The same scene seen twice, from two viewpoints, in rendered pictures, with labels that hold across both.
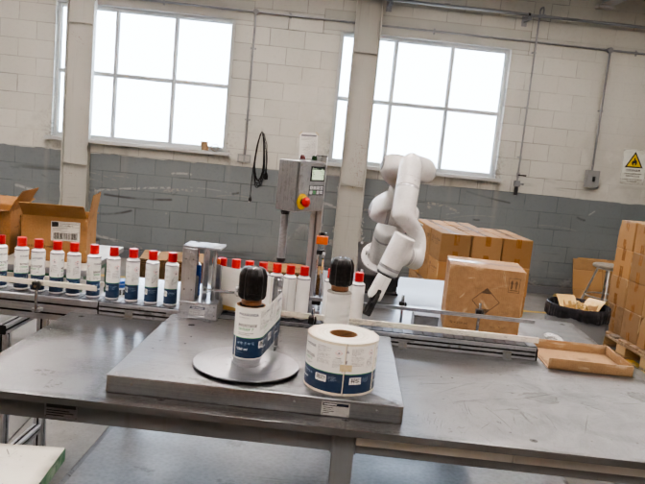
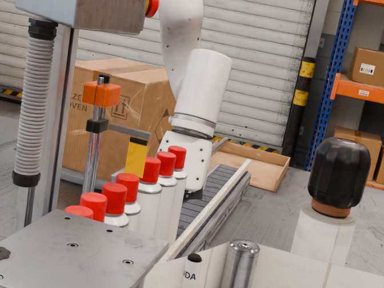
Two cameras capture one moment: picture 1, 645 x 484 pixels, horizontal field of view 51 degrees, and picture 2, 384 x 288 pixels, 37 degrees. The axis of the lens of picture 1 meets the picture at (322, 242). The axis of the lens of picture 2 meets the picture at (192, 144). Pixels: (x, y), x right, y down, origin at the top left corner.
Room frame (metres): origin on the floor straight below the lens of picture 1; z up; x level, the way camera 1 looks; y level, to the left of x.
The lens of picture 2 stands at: (2.25, 0.80, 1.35)
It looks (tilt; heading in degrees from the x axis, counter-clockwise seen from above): 14 degrees down; 282
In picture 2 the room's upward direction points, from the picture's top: 11 degrees clockwise
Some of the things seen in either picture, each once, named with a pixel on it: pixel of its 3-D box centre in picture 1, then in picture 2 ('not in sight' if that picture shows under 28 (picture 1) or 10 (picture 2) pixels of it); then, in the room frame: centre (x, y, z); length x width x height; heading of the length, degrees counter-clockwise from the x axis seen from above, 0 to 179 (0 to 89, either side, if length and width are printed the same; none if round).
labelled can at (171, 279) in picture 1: (171, 278); not in sight; (2.51, 0.56, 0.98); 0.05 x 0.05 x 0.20
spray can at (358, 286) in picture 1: (356, 299); (167, 202); (2.48, -0.15, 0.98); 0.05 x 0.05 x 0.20
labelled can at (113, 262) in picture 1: (112, 273); not in sight; (2.52, 0.78, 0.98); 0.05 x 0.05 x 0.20
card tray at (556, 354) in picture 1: (579, 356); (243, 163); (2.46, -1.00, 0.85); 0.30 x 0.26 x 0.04; 88
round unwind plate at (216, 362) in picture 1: (246, 364); not in sight; (1.90, 0.19, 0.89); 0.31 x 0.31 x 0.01
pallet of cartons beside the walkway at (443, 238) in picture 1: (464, 275); not in sight; (6.36, -1.38, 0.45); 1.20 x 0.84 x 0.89; 5
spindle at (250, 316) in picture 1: (250, 315); not in sight; (1.90, 0.19, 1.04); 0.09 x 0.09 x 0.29
